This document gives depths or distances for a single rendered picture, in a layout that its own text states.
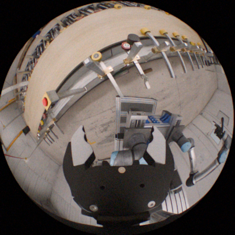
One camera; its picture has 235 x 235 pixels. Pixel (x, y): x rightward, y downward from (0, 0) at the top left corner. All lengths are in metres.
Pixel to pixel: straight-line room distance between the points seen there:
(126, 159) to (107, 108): 1.27
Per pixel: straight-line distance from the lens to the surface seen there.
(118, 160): 0.42
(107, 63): 0.86
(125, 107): 1.29
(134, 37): 0.42
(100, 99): 1.49
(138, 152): 0.43
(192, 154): 0.89
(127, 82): 1.45
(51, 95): 0.38
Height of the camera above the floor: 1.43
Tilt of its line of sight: 63 degrees down
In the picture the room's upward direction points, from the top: 179 degrees clockwise
